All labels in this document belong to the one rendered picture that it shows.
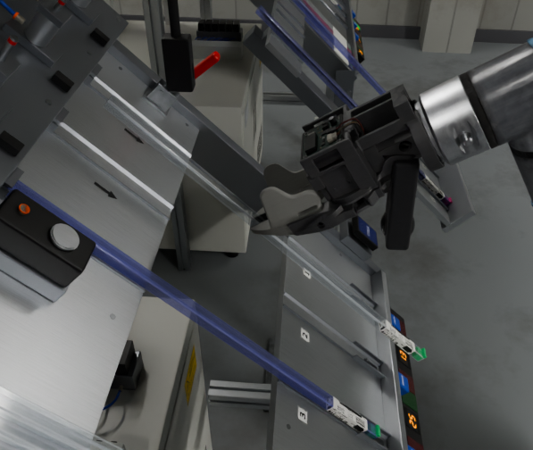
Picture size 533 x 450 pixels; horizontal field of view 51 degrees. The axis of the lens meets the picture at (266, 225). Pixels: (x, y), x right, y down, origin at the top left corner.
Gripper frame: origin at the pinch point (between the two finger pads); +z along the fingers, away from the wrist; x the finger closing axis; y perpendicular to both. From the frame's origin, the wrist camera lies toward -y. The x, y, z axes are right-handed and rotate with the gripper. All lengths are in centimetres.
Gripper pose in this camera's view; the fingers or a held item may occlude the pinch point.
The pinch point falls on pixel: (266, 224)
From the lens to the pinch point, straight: 62.3
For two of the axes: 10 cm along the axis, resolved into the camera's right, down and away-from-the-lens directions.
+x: -0.8, 6.2, -7.8
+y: -5.3, -6.9, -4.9
